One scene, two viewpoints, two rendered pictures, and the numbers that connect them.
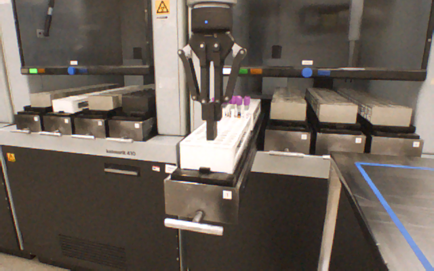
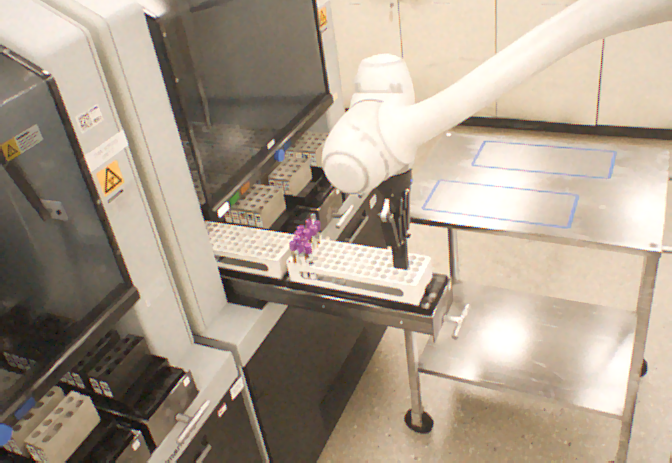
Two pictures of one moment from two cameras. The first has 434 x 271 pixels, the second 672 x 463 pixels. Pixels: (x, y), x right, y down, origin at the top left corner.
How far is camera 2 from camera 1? 1.32 m
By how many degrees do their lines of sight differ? 70
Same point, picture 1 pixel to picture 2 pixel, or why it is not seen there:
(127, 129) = (176, 402)
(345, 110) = (303, 169)
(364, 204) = (487, 224)
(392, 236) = (519, 225)
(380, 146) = not seen: hidden behind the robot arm
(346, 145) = (333, 202)
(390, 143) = not seen: hidden behind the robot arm
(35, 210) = not seen: outside the picture
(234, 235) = (300, 384)
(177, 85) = (167, 280)
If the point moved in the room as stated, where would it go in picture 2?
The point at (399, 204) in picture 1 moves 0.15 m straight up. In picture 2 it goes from (488, 212) to (487, 156)
